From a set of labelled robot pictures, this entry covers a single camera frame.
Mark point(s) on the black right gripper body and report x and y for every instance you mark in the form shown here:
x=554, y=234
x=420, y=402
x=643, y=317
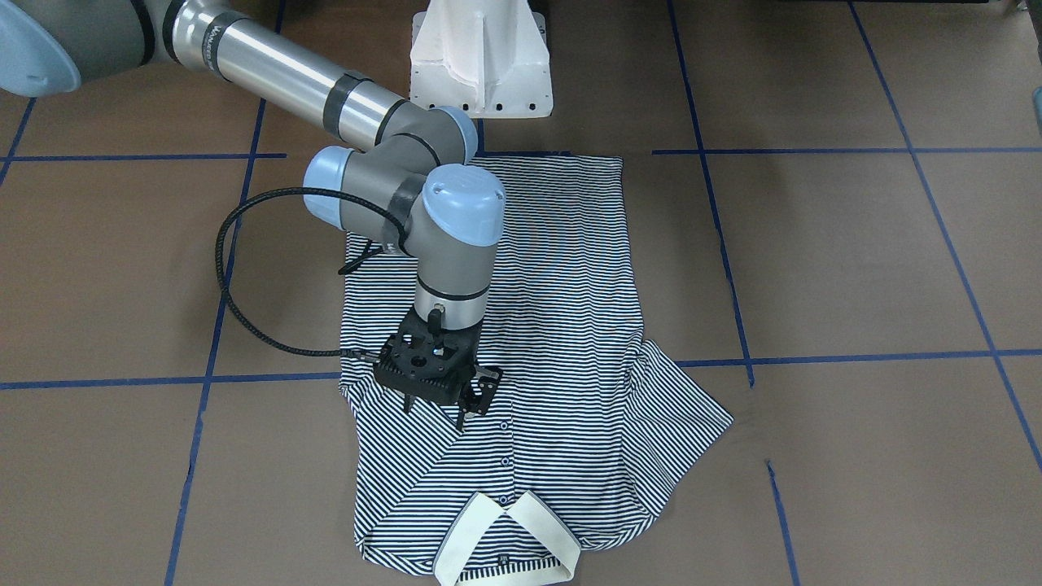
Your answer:
x=484, y=382

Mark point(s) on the navy white striped polo shirt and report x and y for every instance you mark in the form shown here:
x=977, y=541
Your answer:
x=590, y=431

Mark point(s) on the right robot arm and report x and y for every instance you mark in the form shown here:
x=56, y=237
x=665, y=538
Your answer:
x=401, y=176

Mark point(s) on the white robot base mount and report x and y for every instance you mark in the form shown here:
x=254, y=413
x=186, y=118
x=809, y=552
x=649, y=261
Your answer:
x=489, y=58

